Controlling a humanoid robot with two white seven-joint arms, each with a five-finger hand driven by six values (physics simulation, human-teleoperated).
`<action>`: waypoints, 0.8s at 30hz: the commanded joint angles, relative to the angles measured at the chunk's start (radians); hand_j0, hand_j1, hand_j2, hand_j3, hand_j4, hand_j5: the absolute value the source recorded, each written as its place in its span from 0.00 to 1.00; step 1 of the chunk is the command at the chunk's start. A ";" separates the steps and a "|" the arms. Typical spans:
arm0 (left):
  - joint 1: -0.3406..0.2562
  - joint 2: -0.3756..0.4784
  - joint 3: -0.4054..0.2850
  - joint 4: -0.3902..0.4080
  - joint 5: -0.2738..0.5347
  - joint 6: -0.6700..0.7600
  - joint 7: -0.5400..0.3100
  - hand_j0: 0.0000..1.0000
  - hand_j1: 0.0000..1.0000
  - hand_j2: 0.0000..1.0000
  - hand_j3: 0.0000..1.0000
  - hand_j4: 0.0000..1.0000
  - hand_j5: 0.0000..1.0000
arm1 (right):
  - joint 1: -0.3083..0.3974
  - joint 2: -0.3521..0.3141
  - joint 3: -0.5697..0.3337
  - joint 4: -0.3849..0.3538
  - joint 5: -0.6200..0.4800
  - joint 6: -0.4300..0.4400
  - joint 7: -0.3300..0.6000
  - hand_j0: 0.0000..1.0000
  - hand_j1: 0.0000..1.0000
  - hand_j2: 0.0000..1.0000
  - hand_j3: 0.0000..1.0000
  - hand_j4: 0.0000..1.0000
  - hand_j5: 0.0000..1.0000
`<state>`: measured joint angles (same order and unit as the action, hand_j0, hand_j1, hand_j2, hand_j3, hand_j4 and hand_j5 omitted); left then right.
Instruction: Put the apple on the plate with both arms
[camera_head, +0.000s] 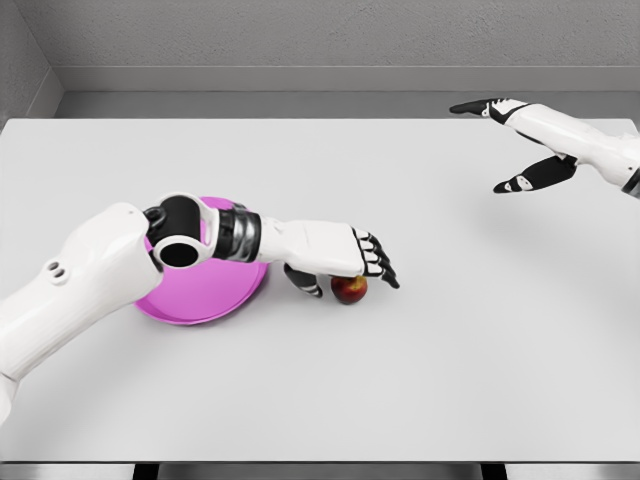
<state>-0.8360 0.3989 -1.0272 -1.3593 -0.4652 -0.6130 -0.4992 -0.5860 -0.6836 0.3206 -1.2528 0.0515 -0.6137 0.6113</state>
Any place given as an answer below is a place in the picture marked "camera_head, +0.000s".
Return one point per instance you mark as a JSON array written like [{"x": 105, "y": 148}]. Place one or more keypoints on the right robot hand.
[{"x": 542, "y": 127}]

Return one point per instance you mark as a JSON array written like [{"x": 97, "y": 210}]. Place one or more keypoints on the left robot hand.
[{"x": 334, "y": 247}]

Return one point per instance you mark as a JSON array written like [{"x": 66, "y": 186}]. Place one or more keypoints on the red apple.
[{"x": 349, "y": 289}]

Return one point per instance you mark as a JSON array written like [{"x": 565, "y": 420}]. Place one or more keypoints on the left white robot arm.
[{"x": 100, "y": 260}]

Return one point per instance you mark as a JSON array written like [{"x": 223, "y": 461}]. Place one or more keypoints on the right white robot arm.
[{"x": 617, "y": 155}]

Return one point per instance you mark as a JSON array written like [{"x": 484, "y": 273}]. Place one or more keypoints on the pink round plate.
[{"x": 210, "y": 295}]

